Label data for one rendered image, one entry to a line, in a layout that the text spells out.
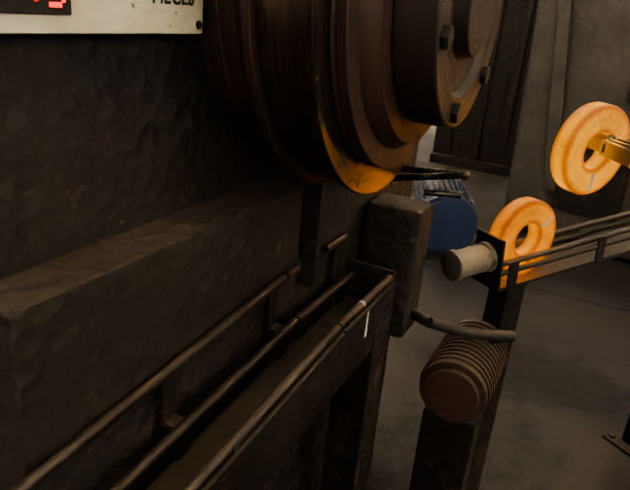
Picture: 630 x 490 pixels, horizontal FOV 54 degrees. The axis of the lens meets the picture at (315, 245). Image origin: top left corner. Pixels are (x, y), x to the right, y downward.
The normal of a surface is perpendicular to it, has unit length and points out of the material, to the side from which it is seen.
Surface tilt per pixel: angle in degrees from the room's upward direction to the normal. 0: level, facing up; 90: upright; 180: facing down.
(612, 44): 90
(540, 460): 0
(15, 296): 0
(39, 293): 0
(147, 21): 90
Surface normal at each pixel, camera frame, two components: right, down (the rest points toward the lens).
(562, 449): 0.09, -0.93
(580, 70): -0.65, 0.22
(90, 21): 0.89, 0.24
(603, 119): 0.47, 0.40
